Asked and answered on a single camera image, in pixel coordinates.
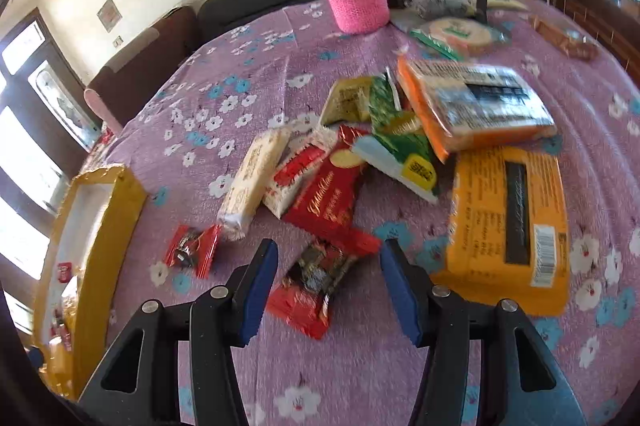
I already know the yellow-orange cracker packet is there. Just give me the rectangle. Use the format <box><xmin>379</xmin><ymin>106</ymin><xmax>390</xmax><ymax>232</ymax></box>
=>
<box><xmin>430</xmin><ymin>145</ymin><xmax>572</xmax><ymax>319</ymax></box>

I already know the gold small snack packet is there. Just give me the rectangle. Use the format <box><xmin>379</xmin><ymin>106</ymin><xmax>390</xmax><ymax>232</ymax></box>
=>
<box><xmin>319</xmin><ymin>76</ymin><xmax>376</xmax><ymax>127</ymax></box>

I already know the round green-edged snack packet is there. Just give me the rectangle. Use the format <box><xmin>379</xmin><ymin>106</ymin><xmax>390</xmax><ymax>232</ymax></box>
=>
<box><xmin>410</xmin><ymin>17</ymin><xmax>512</xmax><ymax>61</ymax></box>

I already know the cream cracker packet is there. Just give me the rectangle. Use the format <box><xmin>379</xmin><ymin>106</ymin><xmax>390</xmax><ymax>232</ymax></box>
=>
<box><xmin>216</xmin><ymin>127</ymin><xmax>293</xmax><ymax>239</ymax></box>

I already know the dark wooden cabinet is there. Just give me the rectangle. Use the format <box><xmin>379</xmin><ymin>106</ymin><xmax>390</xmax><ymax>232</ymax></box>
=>
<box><xmin>545</xmin><ymin>0</ymin><xmax>640</xmax><ymax>82</ymax></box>

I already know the dark glazed door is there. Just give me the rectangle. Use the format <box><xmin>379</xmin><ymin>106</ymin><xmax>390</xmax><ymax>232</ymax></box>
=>
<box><xmin>0</xmin><ymin>6</ymin><xmax>106</xmax><ymax>337</ymax></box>

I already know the yellow cardboard box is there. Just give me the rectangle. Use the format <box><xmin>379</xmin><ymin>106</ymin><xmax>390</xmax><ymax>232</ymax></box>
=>
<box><xmin>31</xmin><ymin>163</ymin><xmax>148</xmax><ymax>402</ymax></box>

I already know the grey patterned pouch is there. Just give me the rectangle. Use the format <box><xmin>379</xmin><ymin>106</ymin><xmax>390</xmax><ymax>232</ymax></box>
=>
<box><xmin>412</xmin><ymin>0</ymin><xmax>473</xmax><ymax>19</ymax></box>

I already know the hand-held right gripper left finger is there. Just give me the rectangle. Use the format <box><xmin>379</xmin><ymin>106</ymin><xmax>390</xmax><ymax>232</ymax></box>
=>
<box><xmin>80</xmin><ymin>238</ymin><xmax>280</xmax><ymax>426</ymax></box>

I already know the dark red chocolate packet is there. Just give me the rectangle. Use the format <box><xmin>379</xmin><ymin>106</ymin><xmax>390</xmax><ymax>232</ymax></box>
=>
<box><xmin>265</xmin><ymin>236</ymin><xmax>361</xmax><ymax>341</ymax></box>

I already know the red gold-print wafer packet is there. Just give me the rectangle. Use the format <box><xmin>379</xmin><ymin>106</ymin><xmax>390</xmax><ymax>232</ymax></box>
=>
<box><xmin>281</xmin><ymin>123</ymin><xmax>383</xmax><ymax>257</ymax></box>

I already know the orange-edged cracker packet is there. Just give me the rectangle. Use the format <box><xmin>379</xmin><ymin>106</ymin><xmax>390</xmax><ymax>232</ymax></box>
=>
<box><xmin>396</xmin><ymin>56</ymin><xmax>558</xmax><ymax>164</ymax></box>

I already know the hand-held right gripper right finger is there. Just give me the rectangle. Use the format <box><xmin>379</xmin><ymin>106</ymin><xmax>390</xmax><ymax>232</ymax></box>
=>
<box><xmin>380</xmin><ymin>237</ymin><xmax>588</xmax><ymax>426</ymax></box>

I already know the red cream small snack packet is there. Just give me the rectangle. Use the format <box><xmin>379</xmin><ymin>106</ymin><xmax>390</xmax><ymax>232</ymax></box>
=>
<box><xmin>262</xmin><ymin>126</ymin><xmax>341</xmax><ymax>219</ymax></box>

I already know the small wall frame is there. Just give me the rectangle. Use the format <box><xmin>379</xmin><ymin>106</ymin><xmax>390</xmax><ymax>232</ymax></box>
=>
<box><xmin>96</xmin><ymin>0</ymin><xmax>122</xmax><ymax>32</ymax></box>

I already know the brown armchair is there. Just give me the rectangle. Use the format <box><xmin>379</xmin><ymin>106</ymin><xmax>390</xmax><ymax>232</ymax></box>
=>
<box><xmin>82</xmin><ymin>6</ymin><xmax>198</xmax><ymax>137</ymax></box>

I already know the purple floral tablecloth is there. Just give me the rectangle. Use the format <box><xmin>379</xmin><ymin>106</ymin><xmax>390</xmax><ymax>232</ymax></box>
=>
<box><xmin>75</xmin><ymin>0</ymin><xmax>640</xmax><ymax>426</ymax></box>

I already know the brown snack packet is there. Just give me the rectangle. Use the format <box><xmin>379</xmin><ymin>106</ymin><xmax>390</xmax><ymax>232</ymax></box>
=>
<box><xmin>529</xmin><ymin>13</ymin><xmax>601</xmax><ymax>63</ymax></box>

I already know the green white-edged snack packet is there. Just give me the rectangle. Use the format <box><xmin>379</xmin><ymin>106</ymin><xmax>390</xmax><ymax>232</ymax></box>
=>
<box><xmin>351</xmin><ymin>126</ymin><xmax>441</xmax><ymax>204</ymax></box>

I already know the small red candy wrapper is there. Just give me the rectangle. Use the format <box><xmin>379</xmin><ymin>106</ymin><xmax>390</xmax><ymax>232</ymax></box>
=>
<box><xmin>164</xmin><ymin>223</ymin><xmax>223</xmax><ymax>279</ymax></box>

